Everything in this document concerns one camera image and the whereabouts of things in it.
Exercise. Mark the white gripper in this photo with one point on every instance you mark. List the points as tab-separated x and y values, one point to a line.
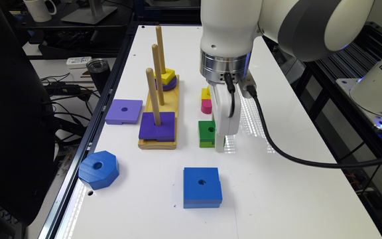
226	113

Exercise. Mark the green square block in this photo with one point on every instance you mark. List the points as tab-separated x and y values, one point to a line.
207	131

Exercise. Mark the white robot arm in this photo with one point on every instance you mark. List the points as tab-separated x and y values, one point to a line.
306	29

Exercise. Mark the pink cylinder block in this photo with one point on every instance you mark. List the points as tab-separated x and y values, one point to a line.
206	106

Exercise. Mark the blue square block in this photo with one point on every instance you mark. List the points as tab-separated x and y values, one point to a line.
202	187

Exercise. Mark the dark purple square block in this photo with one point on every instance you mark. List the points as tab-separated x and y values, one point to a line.
163	133

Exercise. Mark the purple round block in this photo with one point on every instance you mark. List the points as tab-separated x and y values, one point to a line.
171	85

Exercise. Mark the yellow block on peg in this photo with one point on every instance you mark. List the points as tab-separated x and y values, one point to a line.
167	77

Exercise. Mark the light purple square block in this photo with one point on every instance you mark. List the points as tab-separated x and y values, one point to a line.
123	111

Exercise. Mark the blue octagon block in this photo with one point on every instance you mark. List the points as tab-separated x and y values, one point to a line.
99	170

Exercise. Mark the wooden peg base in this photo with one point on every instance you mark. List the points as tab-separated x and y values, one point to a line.
171	99

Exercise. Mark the front wooden peg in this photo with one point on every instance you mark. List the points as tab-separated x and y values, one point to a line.
153	96

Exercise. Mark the wooden peg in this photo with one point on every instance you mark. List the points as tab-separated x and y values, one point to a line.
153	96
161	49
156	61

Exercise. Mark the middle wooden peg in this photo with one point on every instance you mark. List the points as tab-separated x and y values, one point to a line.
156	61

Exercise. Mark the rear wooden peg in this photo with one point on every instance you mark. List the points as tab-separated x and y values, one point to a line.
161	49

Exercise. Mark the black steel tumbler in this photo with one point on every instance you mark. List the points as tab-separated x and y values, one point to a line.
99	71

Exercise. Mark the white remote control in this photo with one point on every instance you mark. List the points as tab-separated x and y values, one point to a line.
79	62

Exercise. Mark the monitor stand base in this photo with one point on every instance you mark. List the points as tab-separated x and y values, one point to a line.
92	15

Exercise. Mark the black monitor back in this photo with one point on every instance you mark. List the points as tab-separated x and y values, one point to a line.
26	143

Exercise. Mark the white ceramic mug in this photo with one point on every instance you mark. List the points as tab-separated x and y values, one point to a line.
39	11

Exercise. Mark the yellow ring block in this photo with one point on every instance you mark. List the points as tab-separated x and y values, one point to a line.
205	95

